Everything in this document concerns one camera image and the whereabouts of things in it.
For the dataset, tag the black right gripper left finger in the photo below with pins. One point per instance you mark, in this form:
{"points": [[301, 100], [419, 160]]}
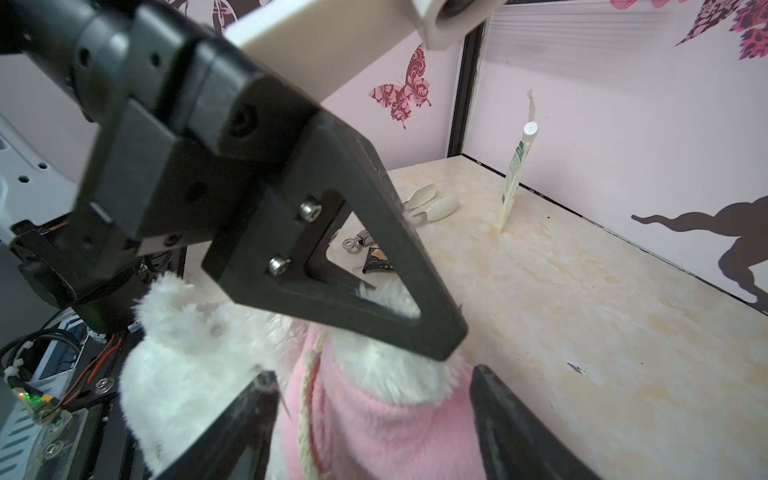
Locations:
{"points": [[237, 444]]}

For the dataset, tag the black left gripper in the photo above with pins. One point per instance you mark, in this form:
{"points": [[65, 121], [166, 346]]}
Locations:
{"points": [[196, 144]]}

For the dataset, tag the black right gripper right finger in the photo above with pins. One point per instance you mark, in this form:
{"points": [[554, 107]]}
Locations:
{"points": [[514, 443]]}

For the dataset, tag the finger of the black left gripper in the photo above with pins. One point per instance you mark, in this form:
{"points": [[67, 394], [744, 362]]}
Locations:
{"points": [[384, 252]]}

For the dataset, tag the pink teddy hoodie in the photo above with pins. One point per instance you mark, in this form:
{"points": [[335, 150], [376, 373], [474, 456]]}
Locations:
{"points": [[356, 408]]}

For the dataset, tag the white teddy bear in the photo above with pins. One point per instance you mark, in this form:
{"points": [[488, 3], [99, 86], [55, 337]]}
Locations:
{"points": [[200, 349]]}

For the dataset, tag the black snack packet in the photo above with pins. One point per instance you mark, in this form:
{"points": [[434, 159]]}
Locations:
{"points": [[376, 262]]}

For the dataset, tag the metal kitchen tongs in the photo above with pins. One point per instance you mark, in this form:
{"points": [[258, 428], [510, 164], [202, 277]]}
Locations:
{"points": [[421, 207]]}

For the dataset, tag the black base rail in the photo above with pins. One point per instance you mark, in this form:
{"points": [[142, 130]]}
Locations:
{"points": [[71, 427]]}

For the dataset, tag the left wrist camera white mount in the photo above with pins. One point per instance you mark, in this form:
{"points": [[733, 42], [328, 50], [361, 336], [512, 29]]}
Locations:
{"points": [[318, 46]]}

